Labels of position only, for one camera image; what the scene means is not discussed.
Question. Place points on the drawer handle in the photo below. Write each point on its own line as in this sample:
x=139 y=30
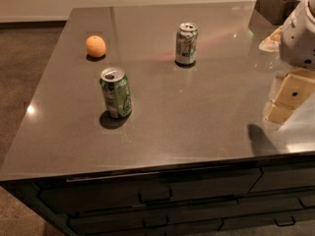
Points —
x=154 y=222
x=152 y=196
x=284 y=221

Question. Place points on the orange fruit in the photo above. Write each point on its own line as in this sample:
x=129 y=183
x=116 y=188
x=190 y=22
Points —
x=95 y=46

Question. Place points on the white green soda can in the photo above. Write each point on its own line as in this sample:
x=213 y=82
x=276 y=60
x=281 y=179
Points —
x=186 y=44

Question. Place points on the dark box with snacks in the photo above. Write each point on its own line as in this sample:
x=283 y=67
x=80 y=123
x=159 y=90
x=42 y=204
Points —
x=279 y=2

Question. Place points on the lower right drawer handle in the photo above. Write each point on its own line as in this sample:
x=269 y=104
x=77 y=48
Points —
x=284 y=221

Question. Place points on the top left drawer handle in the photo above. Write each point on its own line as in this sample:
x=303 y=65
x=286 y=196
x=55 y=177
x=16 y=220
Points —
x=152 y=196

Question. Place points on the lower left drawer handle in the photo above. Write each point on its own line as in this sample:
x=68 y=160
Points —
x=154 y=222

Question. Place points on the dark cabinet with drawers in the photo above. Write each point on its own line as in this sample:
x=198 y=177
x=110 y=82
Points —
x=206 y=199

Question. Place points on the crumpled snack bag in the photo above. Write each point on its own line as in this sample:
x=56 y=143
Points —
x=272 y=42

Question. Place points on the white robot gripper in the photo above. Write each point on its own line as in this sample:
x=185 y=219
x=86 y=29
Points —
x=297 y=41

